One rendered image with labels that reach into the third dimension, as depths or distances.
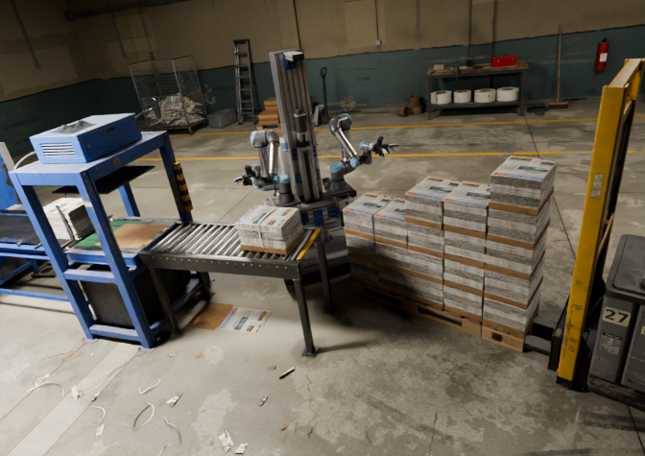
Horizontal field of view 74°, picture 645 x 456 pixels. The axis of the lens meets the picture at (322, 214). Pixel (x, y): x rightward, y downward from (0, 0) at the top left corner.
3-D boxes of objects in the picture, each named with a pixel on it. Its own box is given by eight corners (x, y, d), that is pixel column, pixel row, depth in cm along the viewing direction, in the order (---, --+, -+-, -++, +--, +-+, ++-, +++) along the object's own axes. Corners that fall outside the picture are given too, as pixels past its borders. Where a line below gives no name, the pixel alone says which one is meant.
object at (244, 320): (272, 311, 372) (272, 310, 371) (257, 334, 348) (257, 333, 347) (235, 307, 384) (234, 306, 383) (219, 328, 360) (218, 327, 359)
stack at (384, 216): (373, 270, 409) (367, 190, 373) (498, 308, 339) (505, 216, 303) (350, 291, 383) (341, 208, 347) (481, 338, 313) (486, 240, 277)
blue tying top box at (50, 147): (143, 136, 348) (135, 112, 339) (86, 162, 298) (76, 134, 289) (100, 138, 363) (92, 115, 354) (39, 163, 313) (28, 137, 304)
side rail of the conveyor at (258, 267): (302, 276, 294) (299, 261, 289) (299, 280, 290) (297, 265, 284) (146, 262, 338) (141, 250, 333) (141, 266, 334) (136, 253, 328)
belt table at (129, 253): (184, 228, 383) (181, 217, 379) (136, 268, 329) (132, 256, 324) (124, 225, 406) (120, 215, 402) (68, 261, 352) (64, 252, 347)
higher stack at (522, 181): (497, 308, 339) (508, 154, 283) (538, 321, 321) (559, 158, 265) (480, 338, 313) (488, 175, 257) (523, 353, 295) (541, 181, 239)
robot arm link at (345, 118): (338, 174, 394) (330, 115, 370) (348, 169, 402) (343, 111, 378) (346, 177, 385) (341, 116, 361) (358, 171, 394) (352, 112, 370)
